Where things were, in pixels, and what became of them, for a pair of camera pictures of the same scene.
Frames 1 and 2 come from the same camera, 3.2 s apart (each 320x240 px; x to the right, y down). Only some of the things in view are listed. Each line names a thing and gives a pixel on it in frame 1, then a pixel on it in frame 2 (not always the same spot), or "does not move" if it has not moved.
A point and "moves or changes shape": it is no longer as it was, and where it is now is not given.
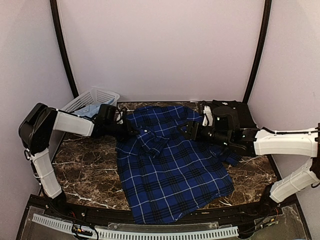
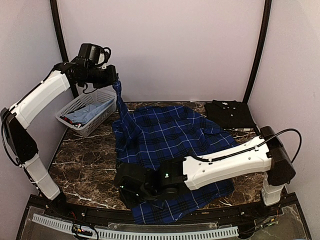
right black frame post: [263, 39] does not move
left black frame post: [54, 10] does not move
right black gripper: [192, 125] -> [128, 200]
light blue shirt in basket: [92, 110] does not move
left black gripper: [129, 128] -> [112, 77]
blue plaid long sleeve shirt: [167, 173] moves or changes shape
